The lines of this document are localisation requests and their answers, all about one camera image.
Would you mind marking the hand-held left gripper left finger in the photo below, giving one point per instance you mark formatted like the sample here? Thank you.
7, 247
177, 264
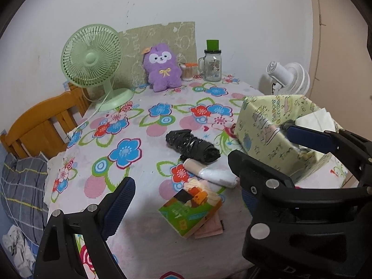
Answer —
122, 206

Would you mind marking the beige door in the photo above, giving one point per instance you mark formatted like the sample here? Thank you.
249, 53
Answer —
328, 35

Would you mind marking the green desk fan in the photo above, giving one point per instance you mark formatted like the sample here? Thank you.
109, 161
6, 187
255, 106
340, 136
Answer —
90, 58

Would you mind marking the purple plush toy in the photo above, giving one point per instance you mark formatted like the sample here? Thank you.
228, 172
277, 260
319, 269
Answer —
162, 75

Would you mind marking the yellow cartoon print box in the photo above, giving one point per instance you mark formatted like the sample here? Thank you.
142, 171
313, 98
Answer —
261, 128

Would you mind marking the pink packet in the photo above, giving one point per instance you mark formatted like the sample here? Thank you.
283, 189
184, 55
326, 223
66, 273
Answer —
210, 226

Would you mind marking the glass jar with green lid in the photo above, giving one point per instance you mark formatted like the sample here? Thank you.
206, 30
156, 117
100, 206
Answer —
213, 66

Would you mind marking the beige white sock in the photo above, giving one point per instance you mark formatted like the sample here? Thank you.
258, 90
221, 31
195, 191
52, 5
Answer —
215, 177

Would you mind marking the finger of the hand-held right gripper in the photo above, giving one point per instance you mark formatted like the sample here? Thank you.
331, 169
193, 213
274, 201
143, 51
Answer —
311, 139
255, 168

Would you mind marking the white cloth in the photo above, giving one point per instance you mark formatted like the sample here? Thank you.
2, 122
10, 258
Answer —
316, 119
16, 244

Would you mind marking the small orange-lidded glass bottle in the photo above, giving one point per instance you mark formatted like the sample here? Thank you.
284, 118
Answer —
189, 72

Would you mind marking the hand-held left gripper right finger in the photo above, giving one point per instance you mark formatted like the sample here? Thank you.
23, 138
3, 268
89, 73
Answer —
247, 200

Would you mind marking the black bundle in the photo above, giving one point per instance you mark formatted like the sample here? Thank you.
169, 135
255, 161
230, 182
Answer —
189, 146

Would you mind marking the green patterned board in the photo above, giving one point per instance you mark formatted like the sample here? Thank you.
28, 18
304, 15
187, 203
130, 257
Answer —
133, 43

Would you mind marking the white standing fan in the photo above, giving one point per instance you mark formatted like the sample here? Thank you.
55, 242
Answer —
296, 78

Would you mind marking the grey plaid blanket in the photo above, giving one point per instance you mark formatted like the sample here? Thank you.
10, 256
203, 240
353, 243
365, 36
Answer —
23, 191

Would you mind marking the white crumpled cloth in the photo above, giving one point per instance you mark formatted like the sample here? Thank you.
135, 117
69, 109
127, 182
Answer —
16, 244

